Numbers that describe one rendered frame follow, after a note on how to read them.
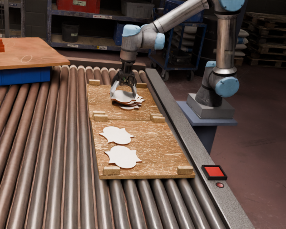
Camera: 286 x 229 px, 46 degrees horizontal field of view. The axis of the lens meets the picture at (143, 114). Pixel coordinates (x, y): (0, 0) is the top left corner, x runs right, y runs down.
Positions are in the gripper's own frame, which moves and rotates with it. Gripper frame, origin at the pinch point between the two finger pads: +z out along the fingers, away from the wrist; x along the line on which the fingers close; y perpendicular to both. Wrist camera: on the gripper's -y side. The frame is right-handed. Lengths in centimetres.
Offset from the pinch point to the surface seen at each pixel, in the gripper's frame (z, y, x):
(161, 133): 3.9, 29.1, 14.0
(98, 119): 2.7, 20.4, -13.2
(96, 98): 3.8, -4.5, -12.7
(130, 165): 3, 55, -4
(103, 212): 5, 75, -15
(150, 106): 3.9, 1.4, 14.4
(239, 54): 77, -398, 274
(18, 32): 84, -440, -110
